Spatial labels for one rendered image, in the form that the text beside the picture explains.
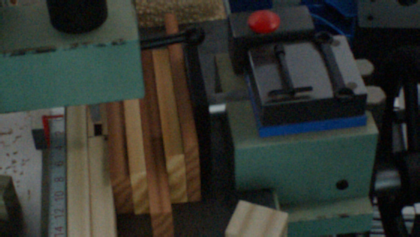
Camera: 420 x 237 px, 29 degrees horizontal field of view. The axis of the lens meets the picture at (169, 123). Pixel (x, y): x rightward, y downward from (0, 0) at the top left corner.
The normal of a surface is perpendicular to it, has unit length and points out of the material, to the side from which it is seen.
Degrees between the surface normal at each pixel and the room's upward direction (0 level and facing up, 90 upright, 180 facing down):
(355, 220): 90
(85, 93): 90
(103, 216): 0
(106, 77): 90
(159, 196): 0
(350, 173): 90
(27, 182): 0
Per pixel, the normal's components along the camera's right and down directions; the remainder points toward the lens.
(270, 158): 0.10, 0.69
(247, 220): -0.06, -0.72
